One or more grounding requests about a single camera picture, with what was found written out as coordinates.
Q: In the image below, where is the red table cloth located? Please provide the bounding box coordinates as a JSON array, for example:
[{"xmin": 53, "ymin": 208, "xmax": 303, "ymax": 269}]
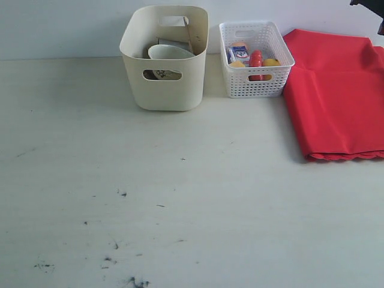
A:
[{"xmin": 283, "ymin": 29, "xmax": 383, "ymax": 161}]

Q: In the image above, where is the yellow lemon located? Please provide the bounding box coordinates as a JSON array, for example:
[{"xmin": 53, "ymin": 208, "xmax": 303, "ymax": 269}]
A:
[{"xmin": 262, "ymin": 58, "xmax": 281, "ymax": 81}]

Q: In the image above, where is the red sausage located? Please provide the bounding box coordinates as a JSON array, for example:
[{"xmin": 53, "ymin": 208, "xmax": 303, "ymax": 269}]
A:
[{"xmin": 248, "ymin": 50, "xmax": 264, "ymax": 81}]

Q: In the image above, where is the blue white milk carton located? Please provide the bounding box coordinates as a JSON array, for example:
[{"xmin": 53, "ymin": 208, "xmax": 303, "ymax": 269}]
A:
[{"xmin": 227, "ymin": 46, "xmax": 250, "ymax": 67}]

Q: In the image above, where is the brown egg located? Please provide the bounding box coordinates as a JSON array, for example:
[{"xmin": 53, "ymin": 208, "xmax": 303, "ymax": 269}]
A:
[{"xmin": 231, "ymin": 42, "xmax": 248, "ymax": 49}]

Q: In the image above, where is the yellow cheese wedge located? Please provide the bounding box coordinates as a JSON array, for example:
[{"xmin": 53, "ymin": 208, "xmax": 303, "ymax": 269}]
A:
[{"xmin": 229, "ymin": 61, "xmax": 245, "ymax": 68}]

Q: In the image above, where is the stainless steel cup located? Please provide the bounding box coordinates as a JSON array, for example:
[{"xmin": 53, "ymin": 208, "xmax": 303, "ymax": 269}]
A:
[{"xmin": 157, "ymin": 38, "xmax": 193, "ymax": 53}]

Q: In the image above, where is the pale green ceramic bowl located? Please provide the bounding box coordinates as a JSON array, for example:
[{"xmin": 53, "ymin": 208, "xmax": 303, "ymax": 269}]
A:
[{"xmin": 147, "ymin": 43, "xmax": 194, "ymax": 80}]

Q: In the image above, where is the brown wooden plate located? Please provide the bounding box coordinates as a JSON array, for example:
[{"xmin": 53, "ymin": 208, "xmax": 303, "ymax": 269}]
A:
[{"xmin": 143, "ymin": 47, "xmax": 156, "ymax": 80}]

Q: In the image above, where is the white perforated plastic basket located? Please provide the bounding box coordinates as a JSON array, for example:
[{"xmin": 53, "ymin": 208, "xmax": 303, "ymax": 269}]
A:
[{"xmin": 219, "ymin": 21, "xmax": 295, "ymax": 98}]

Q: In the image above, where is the cream plastic bin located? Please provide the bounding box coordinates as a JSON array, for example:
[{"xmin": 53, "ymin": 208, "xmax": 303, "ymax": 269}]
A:
[{"xmin": 119, "ymin": 5, "xmax": 209, "ymax": 112}]

